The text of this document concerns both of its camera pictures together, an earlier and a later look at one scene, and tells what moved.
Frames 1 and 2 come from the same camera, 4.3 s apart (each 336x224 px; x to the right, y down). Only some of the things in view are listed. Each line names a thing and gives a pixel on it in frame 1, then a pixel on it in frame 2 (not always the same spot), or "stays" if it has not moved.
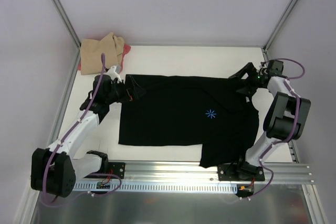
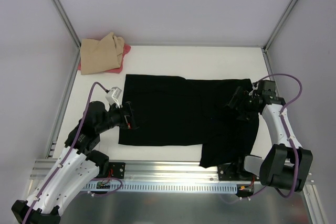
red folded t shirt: x=127 y=49 stays
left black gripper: x=122 y=92 -> x=128 y=115
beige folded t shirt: x=91 y=51 stays
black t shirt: x=213 y=113 stays
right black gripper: x=250 y=78 -> x=238 y=100
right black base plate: x=240 y=172 stays
